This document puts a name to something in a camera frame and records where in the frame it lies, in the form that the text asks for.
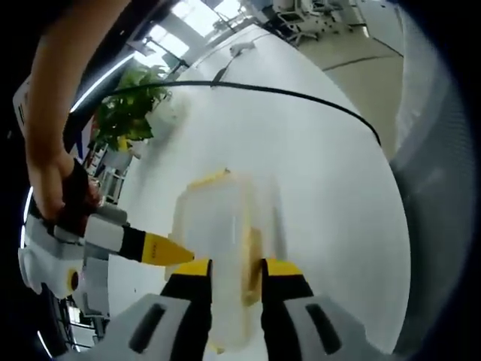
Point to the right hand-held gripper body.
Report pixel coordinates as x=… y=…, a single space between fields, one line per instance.
x=45 y=259

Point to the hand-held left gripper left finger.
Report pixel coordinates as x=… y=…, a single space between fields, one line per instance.
x=188 y=304

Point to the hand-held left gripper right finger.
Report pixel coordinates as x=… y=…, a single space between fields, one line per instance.
x=285 y=304

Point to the clear plastic box yellow buckles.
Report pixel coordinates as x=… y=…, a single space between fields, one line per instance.
x=218 y=225

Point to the person's right hand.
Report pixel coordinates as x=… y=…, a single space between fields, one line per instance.
x=50 y=184

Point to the green potted plant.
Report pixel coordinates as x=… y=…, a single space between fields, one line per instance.
x=127 y=109

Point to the white plant pot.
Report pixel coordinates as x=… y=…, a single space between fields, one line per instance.
x=169 y=109

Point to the white printed panel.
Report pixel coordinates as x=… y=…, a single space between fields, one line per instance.
x=20 y=103

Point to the small white device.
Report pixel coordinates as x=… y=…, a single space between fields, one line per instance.
x=242 y=47

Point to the office chair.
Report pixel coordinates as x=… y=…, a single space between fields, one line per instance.
x=300 y=34

